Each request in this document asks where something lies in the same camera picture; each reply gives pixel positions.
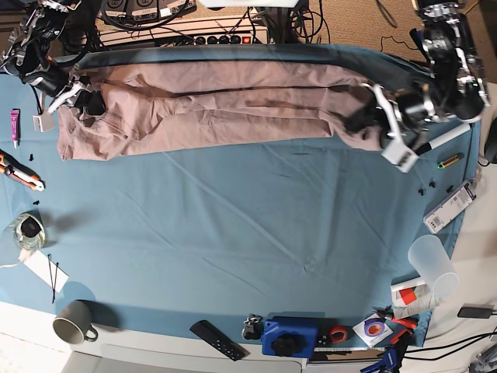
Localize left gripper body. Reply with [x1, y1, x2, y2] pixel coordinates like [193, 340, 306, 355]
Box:
[363, 83, 437, 173]

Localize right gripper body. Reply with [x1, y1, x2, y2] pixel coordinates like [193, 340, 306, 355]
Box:
[23, 65, 93, 132]

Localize pink T-shirt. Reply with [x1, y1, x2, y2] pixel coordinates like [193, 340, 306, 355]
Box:
[57, 61, 381, 161]

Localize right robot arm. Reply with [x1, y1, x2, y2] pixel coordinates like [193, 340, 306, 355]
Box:
[1, 1, 106, 132]

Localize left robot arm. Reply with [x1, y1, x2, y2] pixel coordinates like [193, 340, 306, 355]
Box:
[344, 1, 490, 173]

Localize white marker pen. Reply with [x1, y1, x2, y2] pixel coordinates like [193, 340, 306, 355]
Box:
[415, 124, 472, 155]

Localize purple glue tube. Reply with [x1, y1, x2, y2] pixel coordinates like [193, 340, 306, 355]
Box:
[10, 109, 20, 148]

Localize green yellow battery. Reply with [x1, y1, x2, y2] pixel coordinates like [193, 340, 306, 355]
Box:
[437, 155, 460, 169]

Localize orange utility knife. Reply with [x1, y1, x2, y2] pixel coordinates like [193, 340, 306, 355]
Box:
[1, 152, 45, 191]

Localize power strip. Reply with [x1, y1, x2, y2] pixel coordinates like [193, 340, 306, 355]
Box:
[99, 25, 271, 47]

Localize white barcode package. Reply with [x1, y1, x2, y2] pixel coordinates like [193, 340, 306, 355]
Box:
[423, 178, 477, 234]

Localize frosted plastic cup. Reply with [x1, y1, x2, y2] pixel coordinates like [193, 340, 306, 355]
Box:
[408, 235, 459, 300]

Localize glass jar with black item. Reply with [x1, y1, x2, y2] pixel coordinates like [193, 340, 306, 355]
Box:
[6, 212, 46, 250]

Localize teal table cloth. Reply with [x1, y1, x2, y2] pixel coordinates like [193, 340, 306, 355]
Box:
[0, 43, 482, 347]

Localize white paper card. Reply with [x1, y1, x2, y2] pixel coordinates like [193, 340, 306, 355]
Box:
[24, 251, 69, 293]

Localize white red carton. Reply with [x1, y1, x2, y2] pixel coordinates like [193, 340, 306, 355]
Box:
[391, 277, 441, 319]

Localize disc in paper sleeve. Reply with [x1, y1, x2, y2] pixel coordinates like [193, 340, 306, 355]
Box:
[353, 313, 393, 347]

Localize red tape roll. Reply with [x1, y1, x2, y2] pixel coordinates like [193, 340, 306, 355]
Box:
[329, 326, 348, 344]

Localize grey ceramic mug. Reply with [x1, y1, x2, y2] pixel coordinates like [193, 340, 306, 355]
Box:
[52, 301, 99, 345]

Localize blue box with knob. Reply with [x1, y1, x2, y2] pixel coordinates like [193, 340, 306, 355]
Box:
[261, 316, 318, 358]

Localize black remote control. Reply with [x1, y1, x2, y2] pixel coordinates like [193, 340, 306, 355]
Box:
[189, 320, 247, 361]

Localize black cable ties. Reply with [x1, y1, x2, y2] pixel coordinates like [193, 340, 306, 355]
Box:
[47, 254, 59, 304]

